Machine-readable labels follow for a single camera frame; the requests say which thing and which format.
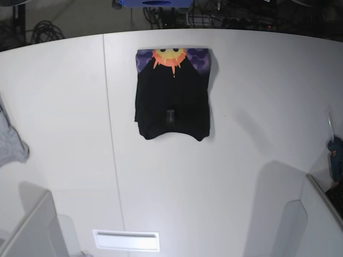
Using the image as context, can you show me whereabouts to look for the white cabinet left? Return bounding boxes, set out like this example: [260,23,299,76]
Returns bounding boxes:
[1,182,69,256]

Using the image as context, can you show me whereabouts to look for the blue glue gun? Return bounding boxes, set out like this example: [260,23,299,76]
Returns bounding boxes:
[327,136,342,182]

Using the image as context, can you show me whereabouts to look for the black keyboard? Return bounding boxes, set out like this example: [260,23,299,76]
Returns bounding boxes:
[326,184,343,217]

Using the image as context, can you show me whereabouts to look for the black T-shirt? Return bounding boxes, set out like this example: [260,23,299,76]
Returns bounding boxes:
[135,48,211,141]

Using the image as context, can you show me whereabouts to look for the white partition right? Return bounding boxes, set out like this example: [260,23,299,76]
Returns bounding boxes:
[282,175,342,256]

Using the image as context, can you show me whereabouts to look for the white table slot plate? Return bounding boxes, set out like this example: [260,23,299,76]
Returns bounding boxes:
[93,230,160,252]

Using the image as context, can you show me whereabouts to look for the blue plastic box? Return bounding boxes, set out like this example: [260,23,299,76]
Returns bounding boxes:
[119,0,193,8]

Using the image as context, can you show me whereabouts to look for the coiled black cable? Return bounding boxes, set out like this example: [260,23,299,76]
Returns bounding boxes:
[31,21,64,45]

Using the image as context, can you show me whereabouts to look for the clear glue stick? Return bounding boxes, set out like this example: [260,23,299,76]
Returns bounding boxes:
[326,110,334,141]

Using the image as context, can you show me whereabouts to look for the grey cloth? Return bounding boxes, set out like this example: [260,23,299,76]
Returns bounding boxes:
[1,99,29,167]

